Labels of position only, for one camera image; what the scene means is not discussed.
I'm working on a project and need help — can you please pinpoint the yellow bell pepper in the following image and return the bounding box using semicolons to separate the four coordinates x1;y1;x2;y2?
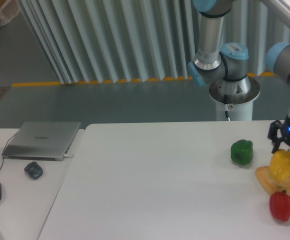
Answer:
269;149;290;182

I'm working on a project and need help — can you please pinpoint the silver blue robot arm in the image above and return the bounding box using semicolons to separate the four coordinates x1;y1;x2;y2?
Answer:
188;0;290;152

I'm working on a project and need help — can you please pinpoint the green bell pepper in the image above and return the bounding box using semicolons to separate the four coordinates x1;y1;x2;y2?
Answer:
230;139;253;166

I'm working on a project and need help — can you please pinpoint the red bell pepper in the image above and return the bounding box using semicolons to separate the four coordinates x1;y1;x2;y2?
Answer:
269;189;290;222

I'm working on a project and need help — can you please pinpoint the toast bread slice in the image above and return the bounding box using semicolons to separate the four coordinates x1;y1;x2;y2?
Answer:
255;166;290;195

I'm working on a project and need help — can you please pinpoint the white folding partition screen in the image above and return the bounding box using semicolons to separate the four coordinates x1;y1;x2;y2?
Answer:
18;0;290;84

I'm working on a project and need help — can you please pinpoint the silver closed laptop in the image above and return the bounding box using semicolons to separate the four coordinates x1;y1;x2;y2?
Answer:
2;121;80;161

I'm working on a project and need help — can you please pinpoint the dark earbuds case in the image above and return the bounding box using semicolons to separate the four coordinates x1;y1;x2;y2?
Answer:
24;161;43;180

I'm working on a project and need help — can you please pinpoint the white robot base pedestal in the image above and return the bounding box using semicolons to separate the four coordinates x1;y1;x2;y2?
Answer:
209;76;260;121

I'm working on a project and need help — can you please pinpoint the white robot base cable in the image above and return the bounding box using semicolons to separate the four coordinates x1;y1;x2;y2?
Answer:
223;94;233;122

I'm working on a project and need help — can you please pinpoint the black mouse cable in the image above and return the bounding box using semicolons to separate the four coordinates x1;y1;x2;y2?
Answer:
0;126;25;184

